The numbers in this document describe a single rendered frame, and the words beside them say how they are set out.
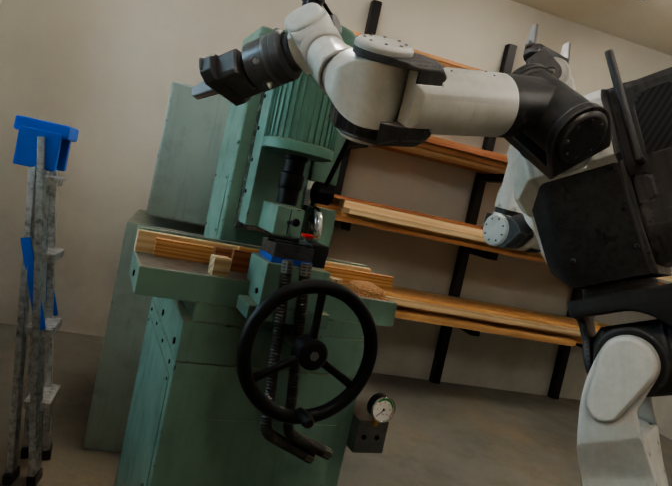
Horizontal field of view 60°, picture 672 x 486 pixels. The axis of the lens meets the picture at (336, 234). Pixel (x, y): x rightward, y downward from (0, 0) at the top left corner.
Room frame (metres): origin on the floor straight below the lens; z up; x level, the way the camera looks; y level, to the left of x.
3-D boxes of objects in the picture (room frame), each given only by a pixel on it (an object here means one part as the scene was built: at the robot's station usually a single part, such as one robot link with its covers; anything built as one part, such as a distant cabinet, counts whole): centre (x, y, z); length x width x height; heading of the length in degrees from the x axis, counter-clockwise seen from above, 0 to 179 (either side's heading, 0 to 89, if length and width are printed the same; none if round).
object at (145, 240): (1.44, 0.17, 0.92); 0.60 x 0.02 x 0.05; 113
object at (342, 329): (1.37, 0.11, 0.82); 0.40 x 0.21 x 0.04; 113
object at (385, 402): (1.34, -0.19, 0.65); 0.06 x 0.04 x 0.08; 113
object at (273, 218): (1.45, 0.14, 1.03); 0.14 x 0.07 x 0.09; 23
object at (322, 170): (1.69, 0.08, 1.23); 0.09 x 0.08 x 0.15; 23
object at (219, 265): (1.24, 0.23, 0.92); 0.04 x 0.03 x 0.04; 120
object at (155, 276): (1.32, 0.12, 0.87); 0.61 x 0.30 x 0.06; 113
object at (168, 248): (1.44, 0.11, 0.92); 0.62 x 0.02 x 0.04; 113
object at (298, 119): (1.43, 0.13, 1.35); 0.18 x 0.18 x 0.31
